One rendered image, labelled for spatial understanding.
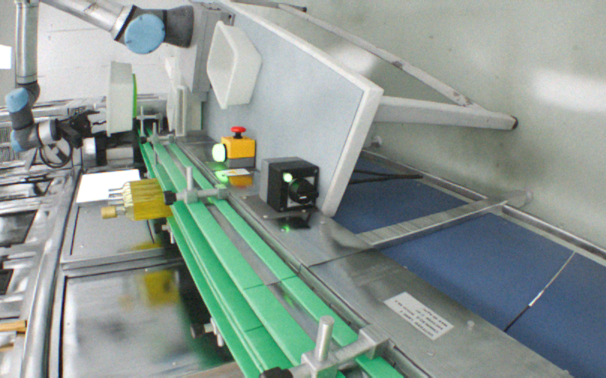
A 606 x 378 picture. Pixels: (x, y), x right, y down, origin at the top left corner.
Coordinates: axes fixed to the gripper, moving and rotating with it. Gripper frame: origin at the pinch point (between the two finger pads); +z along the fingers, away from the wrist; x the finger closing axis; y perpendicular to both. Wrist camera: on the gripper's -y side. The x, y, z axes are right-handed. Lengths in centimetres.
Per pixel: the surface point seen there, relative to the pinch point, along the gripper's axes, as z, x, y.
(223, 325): 14, 10, -69
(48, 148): -53, 48, 85
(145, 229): 1.9, 36.9, -12.2
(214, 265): 16, 3, -61
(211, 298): 14, 13, -61
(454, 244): 55, -5, -80
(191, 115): 28.0, 12.9, 16.6
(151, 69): 30, 105, 362
